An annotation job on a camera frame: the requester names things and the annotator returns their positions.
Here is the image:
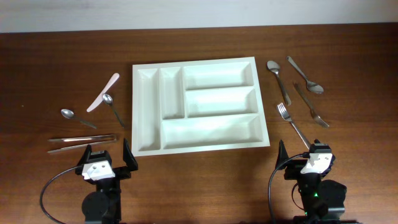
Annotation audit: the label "white plastic cutlery tray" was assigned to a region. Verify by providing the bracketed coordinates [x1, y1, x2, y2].
[131, 57, 270, 156]

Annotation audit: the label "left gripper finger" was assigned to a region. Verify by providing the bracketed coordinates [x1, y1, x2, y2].
[77, 144, 92, 166]
[123, 138, 138, 171]

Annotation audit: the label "fork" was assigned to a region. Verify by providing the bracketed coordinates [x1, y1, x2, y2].
[277, 103, 310, 149]
[293, 83, 330, 128]

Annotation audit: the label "small teaspoon far left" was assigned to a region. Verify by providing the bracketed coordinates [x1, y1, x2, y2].
[60, 109, 97, 129]

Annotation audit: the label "large spoon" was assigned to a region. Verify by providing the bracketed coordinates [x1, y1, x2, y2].
[286, 56, 324, 94]
[267, 60, 292, 106]

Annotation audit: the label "small teaspoon near knife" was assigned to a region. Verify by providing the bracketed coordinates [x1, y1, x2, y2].
[102, 93, 124, 128]

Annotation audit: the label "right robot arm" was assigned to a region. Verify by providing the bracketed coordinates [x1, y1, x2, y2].
[275, 139, 347, 223]

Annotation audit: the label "pink plastic knife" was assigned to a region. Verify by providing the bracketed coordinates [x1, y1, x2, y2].
[86, 73, 120, 113]

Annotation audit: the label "metal tongs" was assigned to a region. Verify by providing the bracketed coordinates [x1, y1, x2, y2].
[48, 134, 117, 154]

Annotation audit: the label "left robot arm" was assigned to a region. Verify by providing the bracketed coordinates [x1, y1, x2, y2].
[75, 139, 138, 223]

